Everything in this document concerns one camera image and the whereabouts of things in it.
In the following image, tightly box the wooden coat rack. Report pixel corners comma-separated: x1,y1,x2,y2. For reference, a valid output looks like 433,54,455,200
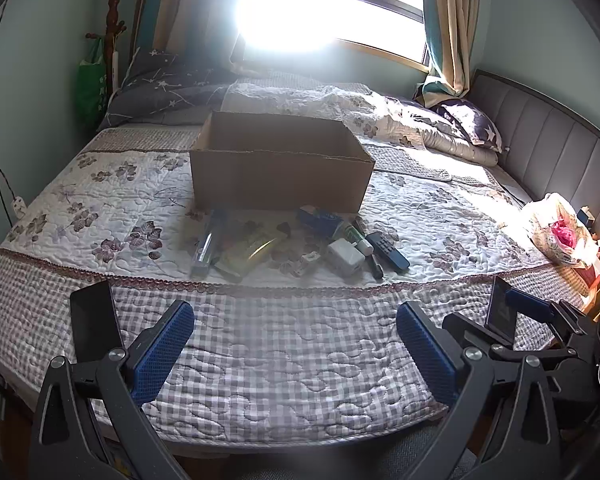
86,0,131,96

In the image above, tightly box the white plastic bag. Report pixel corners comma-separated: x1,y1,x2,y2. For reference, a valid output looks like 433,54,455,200
502,192,600,268

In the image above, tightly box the blue remote control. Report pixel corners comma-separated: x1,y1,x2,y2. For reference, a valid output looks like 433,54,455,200
365,231,411,273

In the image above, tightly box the brown cardboard box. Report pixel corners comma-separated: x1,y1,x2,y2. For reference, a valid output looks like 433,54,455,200
189,110,377,215

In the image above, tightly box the folded floral quilt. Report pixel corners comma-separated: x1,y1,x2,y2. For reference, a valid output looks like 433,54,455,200
225,77,451,148

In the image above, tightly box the floral quilted bedspread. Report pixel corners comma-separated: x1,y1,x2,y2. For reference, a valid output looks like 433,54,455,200
0,125,596,443

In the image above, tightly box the white charger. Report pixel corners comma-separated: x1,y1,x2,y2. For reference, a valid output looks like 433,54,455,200
326,238,367,277

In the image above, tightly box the dark star print duvet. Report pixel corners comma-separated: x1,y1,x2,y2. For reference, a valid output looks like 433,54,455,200
100,49,261,131

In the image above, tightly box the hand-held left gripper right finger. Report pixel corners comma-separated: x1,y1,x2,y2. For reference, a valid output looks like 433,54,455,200
396,301,563,480

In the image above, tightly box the purple star print pillow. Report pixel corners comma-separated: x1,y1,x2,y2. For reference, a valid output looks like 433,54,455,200
427,100,505,153

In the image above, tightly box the teal and cream curtain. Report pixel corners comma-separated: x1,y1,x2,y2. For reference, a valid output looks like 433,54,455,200
422,0,483,98

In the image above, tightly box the green bag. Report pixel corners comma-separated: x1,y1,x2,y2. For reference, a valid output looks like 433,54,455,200
75,37,112,131

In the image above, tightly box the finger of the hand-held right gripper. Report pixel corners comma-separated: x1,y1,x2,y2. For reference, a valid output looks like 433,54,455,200
504,287,589,337

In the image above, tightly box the clear bottle with blue cap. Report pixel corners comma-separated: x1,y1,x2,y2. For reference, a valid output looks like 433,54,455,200
189,207,231,278

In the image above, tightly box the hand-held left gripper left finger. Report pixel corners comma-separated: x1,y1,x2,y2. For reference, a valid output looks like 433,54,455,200
30,300,196,480

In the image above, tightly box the grey padded headboard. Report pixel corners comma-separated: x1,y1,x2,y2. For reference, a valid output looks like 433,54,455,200
467,69,600,226

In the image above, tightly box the green and white tube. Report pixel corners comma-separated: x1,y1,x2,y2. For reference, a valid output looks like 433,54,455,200
340,222,375,257

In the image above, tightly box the small blue box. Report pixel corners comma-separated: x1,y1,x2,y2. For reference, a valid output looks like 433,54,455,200
297,205,343,236

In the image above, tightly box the black marker pen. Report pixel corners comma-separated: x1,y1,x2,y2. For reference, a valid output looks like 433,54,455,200
354,217,385,281

